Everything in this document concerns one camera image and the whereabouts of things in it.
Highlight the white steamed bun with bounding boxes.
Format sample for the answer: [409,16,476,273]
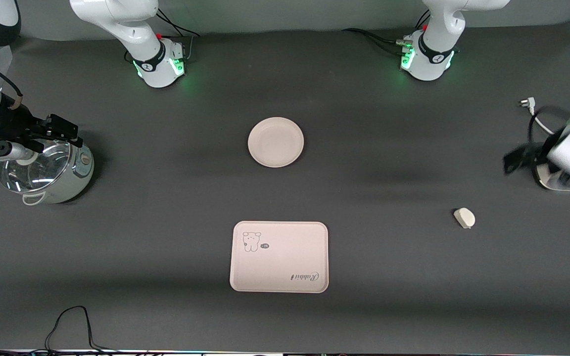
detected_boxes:
[453,208,476,229]

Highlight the round beige plate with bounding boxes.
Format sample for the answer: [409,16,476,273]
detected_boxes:
[248,117,305,168]

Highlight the beige rectangular rabbit-print tray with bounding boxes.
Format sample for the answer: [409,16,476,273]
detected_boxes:
[230,221,329,293]

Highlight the cream toaster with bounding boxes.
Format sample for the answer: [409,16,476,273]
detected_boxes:
[532,161,570,192]

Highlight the glass pot lid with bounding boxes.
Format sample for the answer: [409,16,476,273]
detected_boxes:
[0,139,72,193]

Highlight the steel pot with glass lid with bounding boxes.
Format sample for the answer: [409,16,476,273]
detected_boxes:
[0,138,95,206]

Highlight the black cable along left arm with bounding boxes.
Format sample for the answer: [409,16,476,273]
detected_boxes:
[527,105,570,151]

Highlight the white power cord with plug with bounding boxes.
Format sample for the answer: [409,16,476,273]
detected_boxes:
[519,97,557,135]

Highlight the black right arm base cables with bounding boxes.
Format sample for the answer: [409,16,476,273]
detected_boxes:
[155,7,200,64]

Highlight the black arm base cables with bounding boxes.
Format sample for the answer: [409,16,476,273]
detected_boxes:
[155,7,200,64]
[342,12,431,56]

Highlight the black left arm base cables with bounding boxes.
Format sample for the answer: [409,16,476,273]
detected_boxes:
[342,12,431,56]

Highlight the thin black looped cable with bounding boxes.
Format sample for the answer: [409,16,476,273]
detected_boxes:
[44,306,117,354]

